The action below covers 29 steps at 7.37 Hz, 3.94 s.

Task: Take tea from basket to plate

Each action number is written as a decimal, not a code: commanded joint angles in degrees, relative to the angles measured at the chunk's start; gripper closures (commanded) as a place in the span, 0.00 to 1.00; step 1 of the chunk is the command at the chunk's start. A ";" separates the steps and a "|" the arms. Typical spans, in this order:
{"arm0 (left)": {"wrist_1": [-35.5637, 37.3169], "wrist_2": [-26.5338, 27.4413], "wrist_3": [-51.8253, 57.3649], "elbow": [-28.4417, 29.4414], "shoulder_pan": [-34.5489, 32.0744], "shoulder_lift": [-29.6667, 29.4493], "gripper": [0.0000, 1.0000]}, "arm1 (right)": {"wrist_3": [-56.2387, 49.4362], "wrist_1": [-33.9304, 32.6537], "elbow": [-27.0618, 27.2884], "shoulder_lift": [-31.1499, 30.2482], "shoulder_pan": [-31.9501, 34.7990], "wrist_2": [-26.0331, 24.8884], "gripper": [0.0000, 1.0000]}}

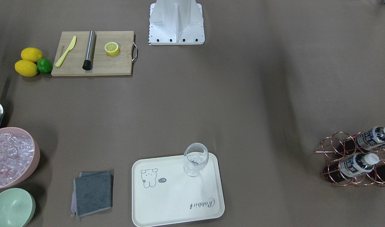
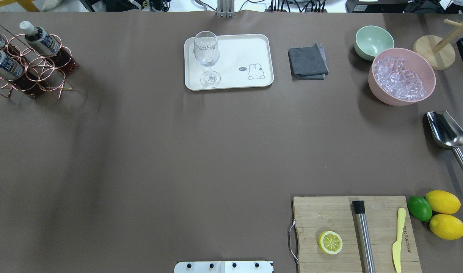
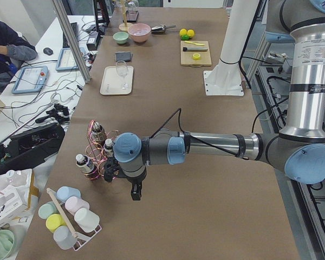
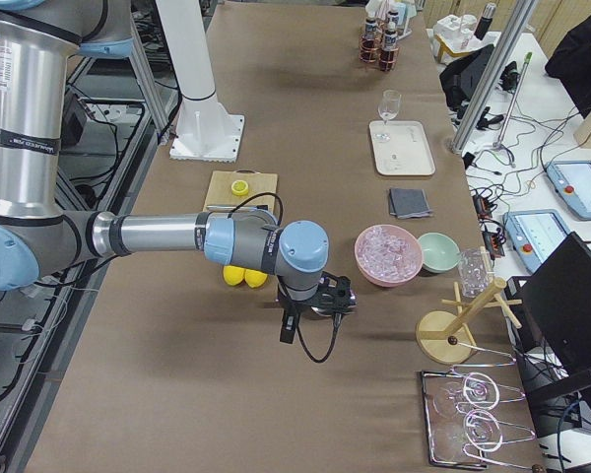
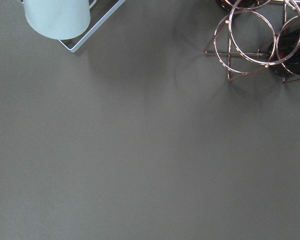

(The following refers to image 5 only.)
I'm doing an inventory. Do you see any front tea bottle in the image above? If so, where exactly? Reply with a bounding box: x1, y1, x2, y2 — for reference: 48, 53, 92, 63
266, 27, 300, 77

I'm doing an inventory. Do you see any copper wire bottle basket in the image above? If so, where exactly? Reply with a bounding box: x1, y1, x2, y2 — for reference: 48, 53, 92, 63
203, 0, 300, 83

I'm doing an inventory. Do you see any white mug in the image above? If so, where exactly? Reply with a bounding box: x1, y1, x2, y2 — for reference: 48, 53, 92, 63
22, 0, 96, 40

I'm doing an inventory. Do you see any white wire cup rack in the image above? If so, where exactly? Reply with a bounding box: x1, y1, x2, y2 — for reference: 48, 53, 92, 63
20, 0, 124, 53

